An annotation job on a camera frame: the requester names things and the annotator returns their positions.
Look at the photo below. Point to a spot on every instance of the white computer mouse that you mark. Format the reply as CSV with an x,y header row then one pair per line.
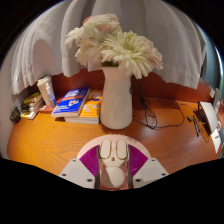
x,y
113,156

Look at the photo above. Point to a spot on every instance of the white curtain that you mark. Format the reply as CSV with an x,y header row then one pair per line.
x,y
43,50

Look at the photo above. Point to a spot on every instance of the white paper sheet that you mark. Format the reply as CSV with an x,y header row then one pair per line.
x,y
216,140

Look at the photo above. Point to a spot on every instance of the red hardcover book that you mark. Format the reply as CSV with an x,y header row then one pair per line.
x,y
46,108

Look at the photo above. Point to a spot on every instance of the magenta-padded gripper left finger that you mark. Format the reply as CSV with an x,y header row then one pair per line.
x,y
88,161

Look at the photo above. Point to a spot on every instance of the black pen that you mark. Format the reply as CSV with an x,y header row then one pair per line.
x,y
196,126

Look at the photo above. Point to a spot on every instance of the dark mug with green inside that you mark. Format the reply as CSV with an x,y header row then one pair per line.
x,y
15,115

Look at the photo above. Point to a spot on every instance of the window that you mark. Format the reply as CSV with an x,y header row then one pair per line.
x,y
215,63

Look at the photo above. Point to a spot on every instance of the pink and red mouse pad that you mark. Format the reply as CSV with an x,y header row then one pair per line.
x,y
91,143

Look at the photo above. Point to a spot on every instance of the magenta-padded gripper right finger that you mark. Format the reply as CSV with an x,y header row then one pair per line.
x,y
139,162

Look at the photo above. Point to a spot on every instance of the white and yellow book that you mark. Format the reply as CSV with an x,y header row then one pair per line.
x,y
30,114

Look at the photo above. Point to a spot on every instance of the white flower bouquet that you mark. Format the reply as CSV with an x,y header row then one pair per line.
x,y
123,50

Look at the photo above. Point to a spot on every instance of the white ceramic vase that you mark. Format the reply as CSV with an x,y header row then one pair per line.
x,y
116,100

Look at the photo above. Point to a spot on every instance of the orange paperback book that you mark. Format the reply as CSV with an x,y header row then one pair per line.
x,y
91,108

